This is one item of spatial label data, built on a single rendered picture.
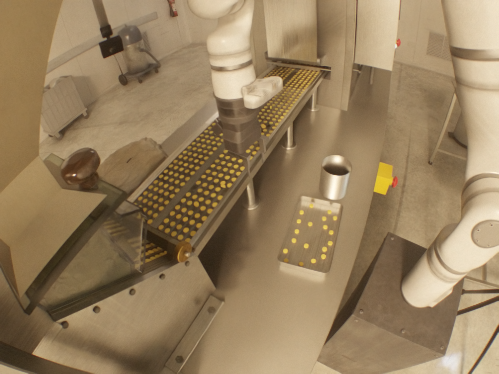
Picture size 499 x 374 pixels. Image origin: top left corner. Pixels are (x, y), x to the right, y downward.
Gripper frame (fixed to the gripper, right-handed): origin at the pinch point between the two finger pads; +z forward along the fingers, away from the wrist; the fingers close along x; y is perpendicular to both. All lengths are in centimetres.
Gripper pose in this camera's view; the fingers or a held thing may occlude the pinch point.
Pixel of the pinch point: (256, 169)
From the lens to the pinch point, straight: 55.3
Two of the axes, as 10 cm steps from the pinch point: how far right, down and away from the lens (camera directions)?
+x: -5.8, 6.3, -5.2
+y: -8.1, -3.6, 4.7
